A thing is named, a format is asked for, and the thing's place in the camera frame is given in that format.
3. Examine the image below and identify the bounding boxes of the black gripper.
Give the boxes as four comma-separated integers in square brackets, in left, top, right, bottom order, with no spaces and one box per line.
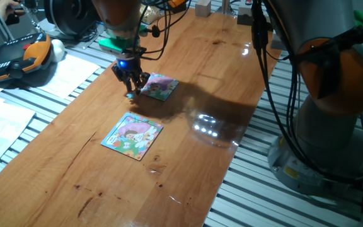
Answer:
[111,52,151,95]

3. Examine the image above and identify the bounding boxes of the butterfly jigsaw puzzle unframed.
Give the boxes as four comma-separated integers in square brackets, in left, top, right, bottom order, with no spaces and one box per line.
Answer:
[139,72,180,102]

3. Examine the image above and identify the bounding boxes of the framed butterfly puzzle board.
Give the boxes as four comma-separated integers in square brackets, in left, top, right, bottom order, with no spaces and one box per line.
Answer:
[100,112,164,161]

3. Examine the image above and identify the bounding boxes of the person's bare hand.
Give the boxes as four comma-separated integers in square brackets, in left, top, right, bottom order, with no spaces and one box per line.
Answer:
[0,0,26,16]

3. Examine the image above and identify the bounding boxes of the white paper sheet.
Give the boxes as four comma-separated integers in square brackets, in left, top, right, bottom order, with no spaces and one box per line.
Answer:
[38,53,101,99]

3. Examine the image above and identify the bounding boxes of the gold foil bag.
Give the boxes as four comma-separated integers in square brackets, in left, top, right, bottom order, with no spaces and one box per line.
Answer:
[139,3,161,25]

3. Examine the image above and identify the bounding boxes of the white round object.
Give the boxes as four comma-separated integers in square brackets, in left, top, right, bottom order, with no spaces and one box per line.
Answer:
[49,38,66,63]

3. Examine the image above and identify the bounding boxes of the black round spool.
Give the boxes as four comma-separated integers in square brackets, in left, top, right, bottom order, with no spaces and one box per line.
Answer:
[44,0,99,37]

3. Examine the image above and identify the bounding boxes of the beige wooden block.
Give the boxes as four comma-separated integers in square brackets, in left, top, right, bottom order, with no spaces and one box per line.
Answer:
[195,0,212,18]

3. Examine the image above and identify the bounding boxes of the glossy wooden board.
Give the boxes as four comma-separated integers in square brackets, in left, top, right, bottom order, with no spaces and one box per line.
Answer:
[0,8,282,227]

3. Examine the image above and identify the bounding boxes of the black orange teach pendant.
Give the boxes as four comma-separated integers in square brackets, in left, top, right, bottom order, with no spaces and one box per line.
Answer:
[0,32,53,84]

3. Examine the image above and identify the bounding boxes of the large white paper sheets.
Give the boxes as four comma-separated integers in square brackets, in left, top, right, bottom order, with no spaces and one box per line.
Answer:
[0,96,37,180]

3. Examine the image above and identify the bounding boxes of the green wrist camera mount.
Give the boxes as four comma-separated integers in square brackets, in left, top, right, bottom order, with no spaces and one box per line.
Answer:
[98,25,147,53]

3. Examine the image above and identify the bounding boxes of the silver post with base plate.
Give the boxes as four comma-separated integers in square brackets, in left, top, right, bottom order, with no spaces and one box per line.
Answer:
[216,0,236,16]

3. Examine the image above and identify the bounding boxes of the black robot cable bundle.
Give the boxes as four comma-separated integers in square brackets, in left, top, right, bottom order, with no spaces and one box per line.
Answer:
[134,0,363,187]

